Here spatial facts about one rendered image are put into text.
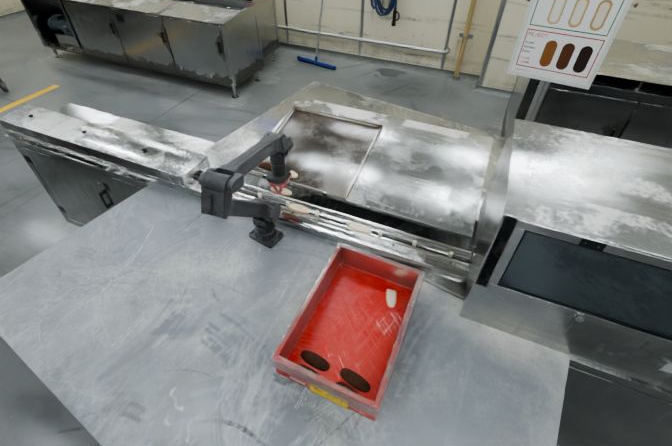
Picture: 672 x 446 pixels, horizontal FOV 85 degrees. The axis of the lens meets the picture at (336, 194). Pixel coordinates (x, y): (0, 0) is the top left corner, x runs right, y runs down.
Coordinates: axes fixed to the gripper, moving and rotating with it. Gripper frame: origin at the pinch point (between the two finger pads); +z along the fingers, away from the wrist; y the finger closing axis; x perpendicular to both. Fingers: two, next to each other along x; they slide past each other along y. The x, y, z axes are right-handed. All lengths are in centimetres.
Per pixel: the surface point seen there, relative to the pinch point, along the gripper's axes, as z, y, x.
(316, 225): 7.0, -7.0, -19.6
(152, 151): 1, 1, 71
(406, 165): 0, 37, -44
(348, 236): 7.0, -7.3, -33.7
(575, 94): 6, 165, -124
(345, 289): 11, -28, -41
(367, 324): 11, -38, -53
